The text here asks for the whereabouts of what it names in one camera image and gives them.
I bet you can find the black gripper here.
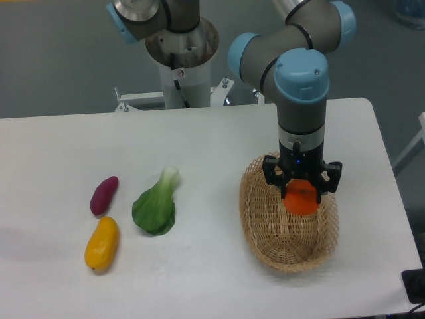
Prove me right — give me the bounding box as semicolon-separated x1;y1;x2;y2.
262;140;343;204

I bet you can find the orange fruit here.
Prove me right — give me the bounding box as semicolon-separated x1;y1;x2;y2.
283;179;319;216

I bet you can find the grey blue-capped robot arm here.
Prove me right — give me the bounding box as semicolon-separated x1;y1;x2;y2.
106;1;357;201

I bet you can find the woven wicker basket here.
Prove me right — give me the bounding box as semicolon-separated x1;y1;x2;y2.
239;156;339;273

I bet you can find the green bok choy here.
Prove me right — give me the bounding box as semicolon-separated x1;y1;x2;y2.
131;166;180;236

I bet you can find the black device at table edge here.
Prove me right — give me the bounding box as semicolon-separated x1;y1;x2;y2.
401;269;424;304

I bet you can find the blue object in corner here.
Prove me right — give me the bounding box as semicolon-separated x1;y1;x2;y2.
392;0;424;30

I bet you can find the purple sweet potato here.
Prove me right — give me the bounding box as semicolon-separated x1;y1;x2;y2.
90;176;119;216

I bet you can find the yellow mango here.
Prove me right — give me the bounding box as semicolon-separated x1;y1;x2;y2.
84;217;120;272

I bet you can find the white frame at right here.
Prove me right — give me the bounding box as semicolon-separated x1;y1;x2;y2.
392;113;424;176

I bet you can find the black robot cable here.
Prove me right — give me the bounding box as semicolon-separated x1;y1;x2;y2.
169;52;192;109

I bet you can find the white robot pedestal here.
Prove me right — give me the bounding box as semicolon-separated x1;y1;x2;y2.
114;17;234;112

